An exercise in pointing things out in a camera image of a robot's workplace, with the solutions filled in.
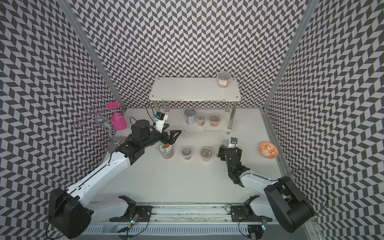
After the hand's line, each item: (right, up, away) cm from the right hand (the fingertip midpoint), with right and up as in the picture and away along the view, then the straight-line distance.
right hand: (227, 148), depth 90 cm
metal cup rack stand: (-82, +16, +2) cm, 83 cm away
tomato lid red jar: (-37, 0, -3) cm, 37 cm away
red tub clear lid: (-13, -3, -1) cm, 14 cm away
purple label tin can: (-23, +20, +7) cm, 32 cm away
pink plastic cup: (-66, +16, 0) cm, 68 cm away
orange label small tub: (-16, +18, +8) cm, 26 cm away
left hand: (-30, +13, -13) cm, 35 cm away
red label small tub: (-7, +18, +8) cm, 21 cm away
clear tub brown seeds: (-25, -2, -1) cm, 25 cm away
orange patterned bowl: (+27, -2, +4) cm, 27 cm away
